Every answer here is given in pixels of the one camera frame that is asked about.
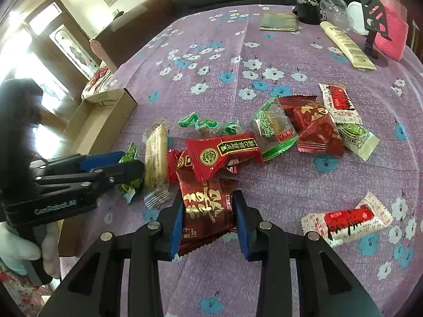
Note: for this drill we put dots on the olive green pouch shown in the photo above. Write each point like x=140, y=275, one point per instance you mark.
x=279, y=22

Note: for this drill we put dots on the red snack with yellow label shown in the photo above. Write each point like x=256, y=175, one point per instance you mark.
x=210, y=155

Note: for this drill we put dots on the purple floral tablecloth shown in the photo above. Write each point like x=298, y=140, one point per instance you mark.
x=283, y=174

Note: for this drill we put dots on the cardboard tray box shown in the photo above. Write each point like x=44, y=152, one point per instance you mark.
x=97, y=123

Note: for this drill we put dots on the black mug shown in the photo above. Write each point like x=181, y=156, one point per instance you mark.
x=309, y=12

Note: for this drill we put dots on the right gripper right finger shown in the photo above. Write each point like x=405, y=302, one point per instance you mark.
x=326, y=286

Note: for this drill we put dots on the beige biscuit packet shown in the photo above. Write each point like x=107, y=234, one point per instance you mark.
x=156, y=183

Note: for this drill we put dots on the pink covered bottle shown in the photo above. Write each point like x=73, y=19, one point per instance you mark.
x=396, y=15

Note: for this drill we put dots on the small red snack packet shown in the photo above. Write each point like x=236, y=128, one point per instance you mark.
x=178, y=160

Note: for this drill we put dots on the clear plastic cup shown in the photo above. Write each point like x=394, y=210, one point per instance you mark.
x=336, y=13

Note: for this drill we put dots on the clear green pastry packet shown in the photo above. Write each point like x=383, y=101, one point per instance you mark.
x=273, y=130

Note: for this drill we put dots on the dark red snack packet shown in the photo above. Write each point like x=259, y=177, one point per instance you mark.
x=316, y=129

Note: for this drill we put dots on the black phone stand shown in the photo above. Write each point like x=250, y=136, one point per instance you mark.
x=375, y=22

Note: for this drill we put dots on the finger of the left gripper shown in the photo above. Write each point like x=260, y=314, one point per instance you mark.
x=80, y=163
x=104, y=177

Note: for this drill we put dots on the dark red gold-lettered snack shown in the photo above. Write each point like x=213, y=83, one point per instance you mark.
x=208, y=210

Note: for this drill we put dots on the cream tube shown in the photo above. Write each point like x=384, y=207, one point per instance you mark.
x=349, y=48

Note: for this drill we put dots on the white red snack packet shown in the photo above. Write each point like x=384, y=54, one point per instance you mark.
x=339, y=105

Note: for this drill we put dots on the cream green snack packet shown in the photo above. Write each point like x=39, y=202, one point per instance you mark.
x=358, y=139

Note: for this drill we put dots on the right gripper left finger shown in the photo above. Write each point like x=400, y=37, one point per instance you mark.
x=93, y=286

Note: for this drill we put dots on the brown armchair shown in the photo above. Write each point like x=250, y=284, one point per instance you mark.
x=128, y=33

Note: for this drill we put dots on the white gloved left hand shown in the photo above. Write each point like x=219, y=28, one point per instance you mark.
x=15, y=249

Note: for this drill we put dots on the white red long snack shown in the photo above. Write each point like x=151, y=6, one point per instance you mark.
x=344, y=226

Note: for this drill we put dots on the green candy wrapper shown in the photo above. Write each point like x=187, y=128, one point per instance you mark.
x=209, y=127

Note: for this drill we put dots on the green pea snack packet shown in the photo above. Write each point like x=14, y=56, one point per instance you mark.
x=130, y=184

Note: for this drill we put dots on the white bowl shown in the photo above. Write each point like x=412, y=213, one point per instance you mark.
x=356, y=18

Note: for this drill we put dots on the floral blanket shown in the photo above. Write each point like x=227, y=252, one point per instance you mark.
x=28, y=297

